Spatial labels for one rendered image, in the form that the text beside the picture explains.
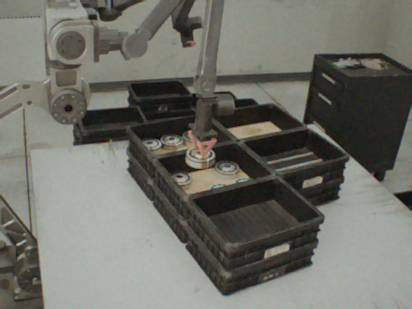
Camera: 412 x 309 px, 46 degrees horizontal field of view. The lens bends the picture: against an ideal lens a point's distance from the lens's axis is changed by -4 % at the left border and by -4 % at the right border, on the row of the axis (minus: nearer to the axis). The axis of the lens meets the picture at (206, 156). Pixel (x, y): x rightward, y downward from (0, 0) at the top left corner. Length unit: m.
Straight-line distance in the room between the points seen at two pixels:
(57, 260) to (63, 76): 0.67
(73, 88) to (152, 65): 3.15
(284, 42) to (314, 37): 0.37
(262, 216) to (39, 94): 0.97
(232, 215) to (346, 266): 0.47
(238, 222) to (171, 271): 0.30
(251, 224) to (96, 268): 0.58
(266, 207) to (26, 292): 1.15
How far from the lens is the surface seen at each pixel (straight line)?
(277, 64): 5.56
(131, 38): 1.62
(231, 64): 5.32
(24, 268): 2.31
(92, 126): 3.24
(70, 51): 1.61
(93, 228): 2.01
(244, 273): 1.71
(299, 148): 2.41
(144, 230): 1.99
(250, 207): 1.94
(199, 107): 1.71
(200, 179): 2.07
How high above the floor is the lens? 1.93
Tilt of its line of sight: 29 degrees down
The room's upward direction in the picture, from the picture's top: 5 degrees clockwise
